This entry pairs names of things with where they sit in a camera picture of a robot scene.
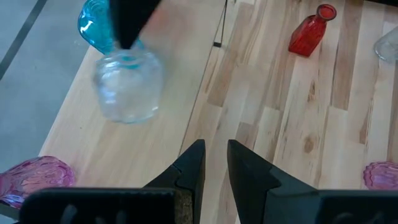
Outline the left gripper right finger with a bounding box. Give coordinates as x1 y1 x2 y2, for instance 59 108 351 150
228 139 398 224

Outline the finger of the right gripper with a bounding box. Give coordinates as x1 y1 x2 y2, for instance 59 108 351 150
108 0 163 50

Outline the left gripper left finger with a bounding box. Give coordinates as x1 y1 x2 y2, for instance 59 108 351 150
18 139 206 224

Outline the wide-mouthed teal glass vase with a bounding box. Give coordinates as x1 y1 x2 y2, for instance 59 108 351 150
76 0 146 56

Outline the small round clear glass vase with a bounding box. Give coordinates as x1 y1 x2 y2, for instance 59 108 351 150
92 46 164 124

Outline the pink cone-shaped glass vase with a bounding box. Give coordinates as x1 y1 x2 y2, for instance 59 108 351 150
363 161 398 191

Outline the small pink glass vase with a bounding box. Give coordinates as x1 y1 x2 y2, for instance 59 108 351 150
0 155 76 210

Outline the red bell-shaped glass vase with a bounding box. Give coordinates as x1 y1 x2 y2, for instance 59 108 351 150
287 3 338 58

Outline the wide round clear glass vase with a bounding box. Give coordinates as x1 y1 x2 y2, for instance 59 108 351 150
373 25 398 65

